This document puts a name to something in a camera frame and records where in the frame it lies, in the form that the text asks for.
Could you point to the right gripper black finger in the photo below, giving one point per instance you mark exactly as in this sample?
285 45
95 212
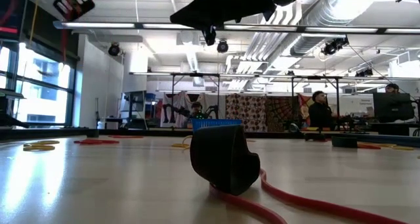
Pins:
197 5
201 21

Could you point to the red rubber band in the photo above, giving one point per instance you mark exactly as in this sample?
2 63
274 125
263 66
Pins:
323 140
369 146
95 141
308 204

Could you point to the black background robot arm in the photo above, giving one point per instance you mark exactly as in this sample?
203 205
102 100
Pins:
172 112

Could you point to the black ceiling spotlight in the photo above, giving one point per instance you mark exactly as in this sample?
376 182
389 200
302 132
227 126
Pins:
113 49
334 46
364 73
222 46

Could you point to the white hanging cloth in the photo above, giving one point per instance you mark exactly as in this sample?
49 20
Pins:
180 105

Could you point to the blue storage bin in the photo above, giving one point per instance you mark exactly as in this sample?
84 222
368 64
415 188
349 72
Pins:
150 96

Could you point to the person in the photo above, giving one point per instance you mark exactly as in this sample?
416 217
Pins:
197 112
320 114
392 87

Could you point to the brown patterned hanging cloth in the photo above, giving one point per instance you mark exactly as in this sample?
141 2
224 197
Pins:
246 110

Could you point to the overhead beam with light strips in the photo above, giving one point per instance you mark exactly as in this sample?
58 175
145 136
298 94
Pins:
98 25

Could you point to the blue plastic basket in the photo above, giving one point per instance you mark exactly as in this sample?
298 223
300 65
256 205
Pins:
216 122

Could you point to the workstation cart with monitor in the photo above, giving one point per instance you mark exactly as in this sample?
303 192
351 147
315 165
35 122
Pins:
134 100

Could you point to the dark orange patterned cloth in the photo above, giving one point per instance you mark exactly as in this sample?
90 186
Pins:
279 109

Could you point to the colourful patterned cloth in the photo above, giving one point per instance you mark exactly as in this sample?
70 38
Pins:
303 102

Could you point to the large window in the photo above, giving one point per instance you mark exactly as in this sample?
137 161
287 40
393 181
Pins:
42 86

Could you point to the monitor with red bar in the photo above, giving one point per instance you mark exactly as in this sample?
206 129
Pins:
13 7

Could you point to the black background monitor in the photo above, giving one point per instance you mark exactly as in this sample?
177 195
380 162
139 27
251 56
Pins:
392 105

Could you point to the grey desk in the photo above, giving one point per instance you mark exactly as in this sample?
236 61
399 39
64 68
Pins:
10 93

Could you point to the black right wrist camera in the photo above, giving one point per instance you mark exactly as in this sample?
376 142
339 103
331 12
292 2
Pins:
210 36

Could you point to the black background rig frame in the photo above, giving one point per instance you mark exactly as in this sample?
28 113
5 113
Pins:
197 75
315 77

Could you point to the silver ventilation duct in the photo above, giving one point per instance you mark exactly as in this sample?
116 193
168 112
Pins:
328 17

